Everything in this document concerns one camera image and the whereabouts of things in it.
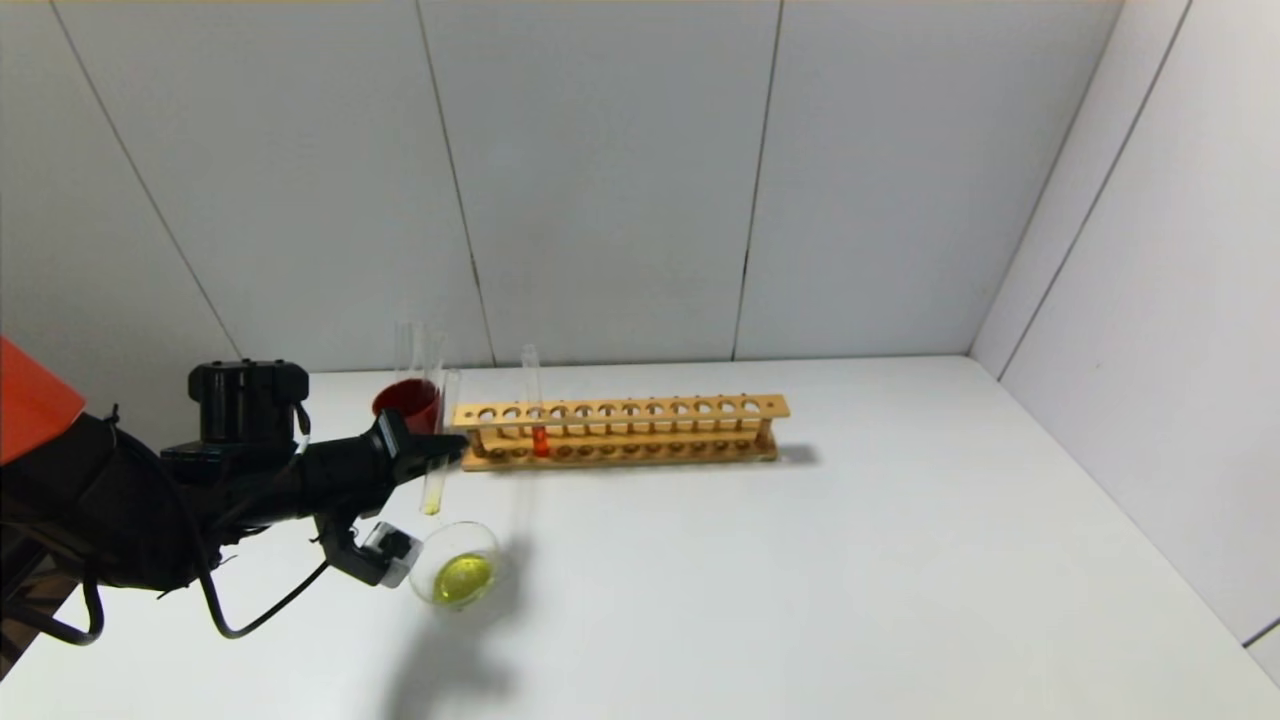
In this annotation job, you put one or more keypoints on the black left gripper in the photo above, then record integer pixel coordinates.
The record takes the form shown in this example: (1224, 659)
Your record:
(399, 443)

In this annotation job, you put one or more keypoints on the yellow pigment test tube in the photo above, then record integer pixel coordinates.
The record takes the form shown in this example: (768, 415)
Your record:
(434, 495)

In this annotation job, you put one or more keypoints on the red pigment test tube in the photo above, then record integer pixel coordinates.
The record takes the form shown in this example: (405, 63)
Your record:
(540, 442)

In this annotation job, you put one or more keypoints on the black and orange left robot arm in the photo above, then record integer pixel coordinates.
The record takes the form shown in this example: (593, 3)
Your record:
(120, 500)

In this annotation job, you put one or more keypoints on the empty clear glass test tube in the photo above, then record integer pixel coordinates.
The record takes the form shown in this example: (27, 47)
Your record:
(431, 352)
(408, 355)

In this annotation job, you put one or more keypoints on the wooden test tube rack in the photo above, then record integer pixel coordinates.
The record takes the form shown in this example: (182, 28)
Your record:
(620, 410)

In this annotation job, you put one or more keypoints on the dark red cup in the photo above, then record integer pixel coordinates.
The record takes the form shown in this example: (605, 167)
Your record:
(405, 400)

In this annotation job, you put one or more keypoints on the clear glass beaker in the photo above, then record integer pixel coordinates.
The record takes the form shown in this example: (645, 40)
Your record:
(465, 578)

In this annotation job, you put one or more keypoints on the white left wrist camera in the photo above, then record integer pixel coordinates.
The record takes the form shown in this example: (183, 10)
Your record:
(390, 555)

